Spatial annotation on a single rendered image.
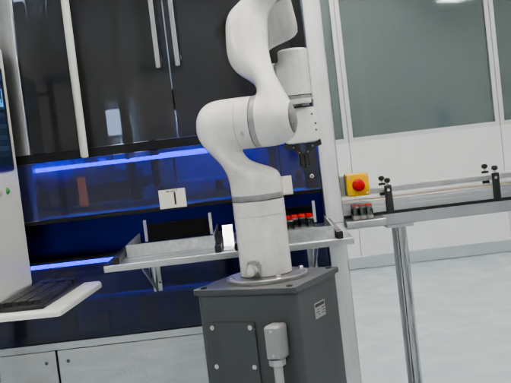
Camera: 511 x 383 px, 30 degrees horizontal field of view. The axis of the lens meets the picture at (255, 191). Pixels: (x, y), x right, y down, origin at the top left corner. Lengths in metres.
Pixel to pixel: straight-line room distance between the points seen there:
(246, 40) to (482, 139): 5.74
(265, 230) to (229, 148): 0.20
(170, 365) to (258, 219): 1.08
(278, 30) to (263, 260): 0.69
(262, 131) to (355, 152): 5.55
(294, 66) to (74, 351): 1.18
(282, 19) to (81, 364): 1.31
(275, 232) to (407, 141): 5.61
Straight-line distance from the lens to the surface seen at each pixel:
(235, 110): 2.16
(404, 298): 3.26
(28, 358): 3.19
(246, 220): 2.16
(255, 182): 2.15
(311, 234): 2.67
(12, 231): 2.94
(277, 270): 2.17
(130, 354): 3.13
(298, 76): 2.64
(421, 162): 7.76
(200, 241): 2.79
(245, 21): 2.23
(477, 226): 7.89
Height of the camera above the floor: 1.20
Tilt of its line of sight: 4 degrees down
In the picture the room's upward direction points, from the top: 7 degrees counter-clockwise
